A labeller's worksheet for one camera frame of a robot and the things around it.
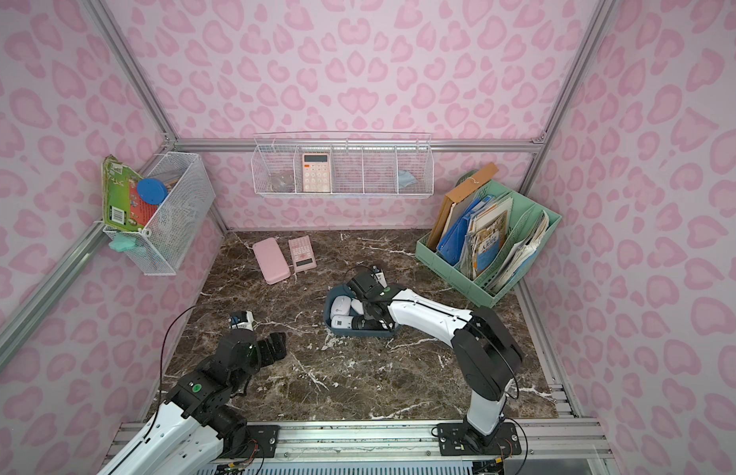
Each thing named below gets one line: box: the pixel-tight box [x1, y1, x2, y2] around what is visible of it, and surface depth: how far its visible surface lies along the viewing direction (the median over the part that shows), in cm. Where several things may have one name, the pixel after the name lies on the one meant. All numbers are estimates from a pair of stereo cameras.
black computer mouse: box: [351, 314, 385, 331], surface depth 90 cm
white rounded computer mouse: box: [330, 294, 352, 319], surface depth 97 cm
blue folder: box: [436, 193, 494, 266], surface depth 98 cm
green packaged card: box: [101, 154, 145, 232], surface depth 72 cm
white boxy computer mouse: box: [330, 314, 354, 330], surface depth 92 cm
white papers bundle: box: [489, 209, 550, 293], surface depth 84 cm
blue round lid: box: [136, 178, 169, 205], surface depth 77 cm
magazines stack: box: [460, 196, 514, 280], surface depth 94 cm
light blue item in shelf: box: [397, 170, 419, 188], surface depth 102 cm
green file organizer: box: [415, 180, 562, 308], surface depth 96 cm
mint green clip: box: [108, 232, 147, 254], surface depth 65 cm
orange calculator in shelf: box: [302, 153, 331, 193], surface depth 96 cm
